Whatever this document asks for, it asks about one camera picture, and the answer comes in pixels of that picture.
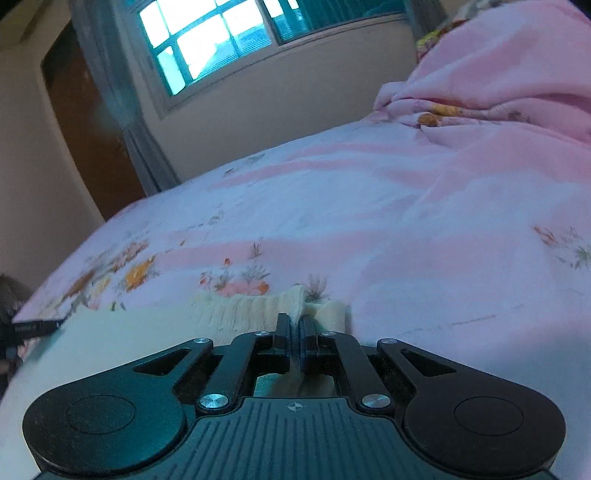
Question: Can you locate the pink blanket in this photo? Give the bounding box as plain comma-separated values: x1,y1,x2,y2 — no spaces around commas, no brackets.
372,0,591,139

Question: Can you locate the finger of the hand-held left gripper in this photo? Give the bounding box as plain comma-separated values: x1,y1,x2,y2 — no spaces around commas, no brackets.
14,319,64,340

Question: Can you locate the cream knit sweater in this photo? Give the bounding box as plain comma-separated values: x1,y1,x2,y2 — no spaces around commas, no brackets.
0,285,352,480

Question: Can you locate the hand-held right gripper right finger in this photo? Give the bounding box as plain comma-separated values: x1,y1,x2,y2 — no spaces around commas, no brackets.
300,316,458,411

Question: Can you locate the window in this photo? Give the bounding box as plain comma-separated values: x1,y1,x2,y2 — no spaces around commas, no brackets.
124,0,411,116

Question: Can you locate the grey curtain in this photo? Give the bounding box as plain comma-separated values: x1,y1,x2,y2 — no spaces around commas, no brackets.
69,0,182,197
407,0,441,35

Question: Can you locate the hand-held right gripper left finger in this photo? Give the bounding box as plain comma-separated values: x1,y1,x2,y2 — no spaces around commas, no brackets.
131,313,293,412

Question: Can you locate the colourful floral pillow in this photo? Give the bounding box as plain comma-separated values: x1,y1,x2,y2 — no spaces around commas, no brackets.
414,28,448,62

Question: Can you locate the bed with pink floral sheet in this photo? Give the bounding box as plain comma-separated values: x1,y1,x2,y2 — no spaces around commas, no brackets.
14,106,591,462

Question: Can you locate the brown wooden door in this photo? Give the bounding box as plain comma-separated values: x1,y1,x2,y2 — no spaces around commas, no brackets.
41,21,147,222

